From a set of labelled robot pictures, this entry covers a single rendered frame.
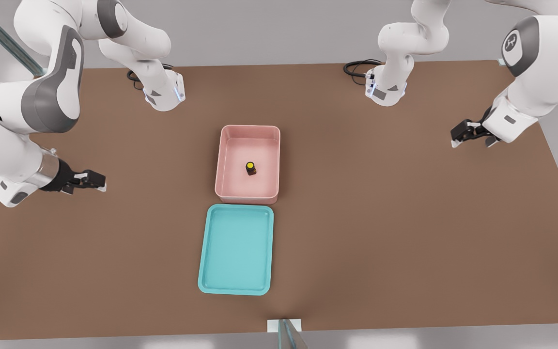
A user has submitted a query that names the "pale blue-green tray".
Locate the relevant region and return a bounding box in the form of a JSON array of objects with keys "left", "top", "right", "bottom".
[{"left": 197, "top": 204, "right": 275, "bottom": 296}]

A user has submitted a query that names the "black cable loop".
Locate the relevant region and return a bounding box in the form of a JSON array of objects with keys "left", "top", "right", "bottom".
[
  {"left": 126, "top": 63, "right": 174, "bottom": 91},
  {"left": 343, "top": 59, "right": 384, "bottom": 88}
]

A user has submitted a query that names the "pink rectangular box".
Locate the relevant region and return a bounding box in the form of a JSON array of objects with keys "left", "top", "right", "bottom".
[{"left": 214, "top": 125, "right": 281, "bottom": 205}]

